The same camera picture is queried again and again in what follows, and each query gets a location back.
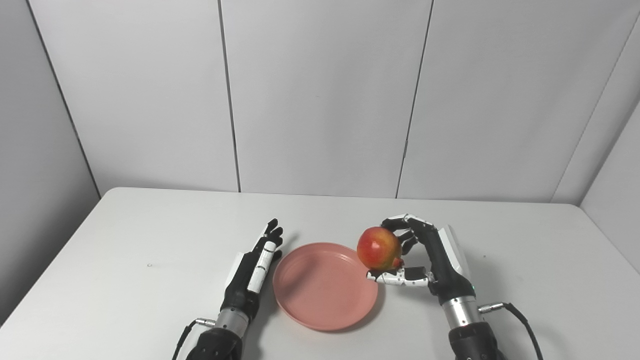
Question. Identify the pink round plate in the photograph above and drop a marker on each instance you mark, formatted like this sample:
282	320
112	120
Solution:
320	290

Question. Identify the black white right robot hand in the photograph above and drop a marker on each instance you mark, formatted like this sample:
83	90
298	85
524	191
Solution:
442	260

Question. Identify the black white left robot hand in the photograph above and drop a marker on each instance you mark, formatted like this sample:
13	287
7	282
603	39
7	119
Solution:
245	285

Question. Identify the red yellow pomegranate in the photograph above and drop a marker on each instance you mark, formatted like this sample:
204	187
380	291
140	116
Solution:
377	247

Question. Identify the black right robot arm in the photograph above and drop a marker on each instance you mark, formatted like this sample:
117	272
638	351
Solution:
467	330

